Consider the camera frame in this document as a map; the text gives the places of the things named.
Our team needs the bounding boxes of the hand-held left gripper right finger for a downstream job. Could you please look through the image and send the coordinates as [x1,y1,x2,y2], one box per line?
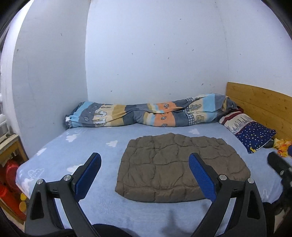
[189,153,267,237]

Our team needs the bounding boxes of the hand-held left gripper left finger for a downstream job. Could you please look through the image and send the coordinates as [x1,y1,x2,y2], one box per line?
[25,152,102,237]

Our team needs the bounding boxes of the yellow wooden side table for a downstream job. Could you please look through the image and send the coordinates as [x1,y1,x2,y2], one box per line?
[0,134,29,168]

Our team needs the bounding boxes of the olive quilted puffer jacket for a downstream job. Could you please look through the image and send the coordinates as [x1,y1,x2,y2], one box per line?
[115,133,251,203]

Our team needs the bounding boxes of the white box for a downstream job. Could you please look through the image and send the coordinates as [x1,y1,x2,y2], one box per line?
[0,114,12,142]

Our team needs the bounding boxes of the wooden headboard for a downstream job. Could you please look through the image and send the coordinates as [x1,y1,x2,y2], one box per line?
[226,82,292,143]

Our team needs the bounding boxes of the large red plastic bag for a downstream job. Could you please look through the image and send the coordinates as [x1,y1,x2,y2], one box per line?
[0,184,27,221]

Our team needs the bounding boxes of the patchwork cartoon print quilt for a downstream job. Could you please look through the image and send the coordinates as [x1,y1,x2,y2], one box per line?
[64,93,238,129]

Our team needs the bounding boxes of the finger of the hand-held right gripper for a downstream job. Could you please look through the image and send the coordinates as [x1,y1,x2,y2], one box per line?
[267,151,290,176]

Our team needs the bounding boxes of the star print pillow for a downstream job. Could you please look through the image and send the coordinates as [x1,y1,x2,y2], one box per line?
[219,111,276,154]

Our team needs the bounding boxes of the yellow round containers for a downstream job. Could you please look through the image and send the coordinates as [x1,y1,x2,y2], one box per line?
[19,193,28,213]

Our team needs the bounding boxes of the yellow orange plush toy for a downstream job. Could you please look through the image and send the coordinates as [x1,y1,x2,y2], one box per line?
[273,138,292,158]

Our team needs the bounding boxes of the light blue cloud-print bed sheet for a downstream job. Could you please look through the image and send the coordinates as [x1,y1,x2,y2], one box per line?
[16,123,292,237]

